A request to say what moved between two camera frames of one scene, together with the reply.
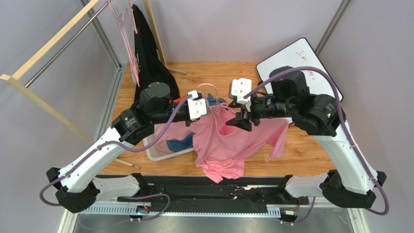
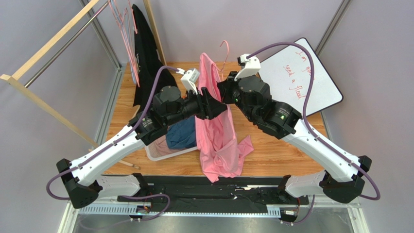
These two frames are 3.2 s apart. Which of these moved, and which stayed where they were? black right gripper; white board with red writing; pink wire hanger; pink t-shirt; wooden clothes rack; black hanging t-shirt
Moved: pink t-shirt; black right gripper; pink wire hanger
Stayed: white board with red writing; black hanging t-shirt; wooden clothes rack
